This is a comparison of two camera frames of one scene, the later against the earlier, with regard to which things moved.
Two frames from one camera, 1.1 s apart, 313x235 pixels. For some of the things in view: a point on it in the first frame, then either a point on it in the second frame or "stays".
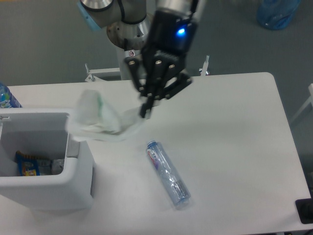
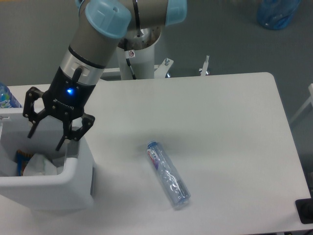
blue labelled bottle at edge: x=7 y=100 stays
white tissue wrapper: x=95 y=119 -> x=37 y=165
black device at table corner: x=304 y=207 stays
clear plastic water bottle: x=175 y=187 stays
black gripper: x=164 y=52 -> x=63 y=96
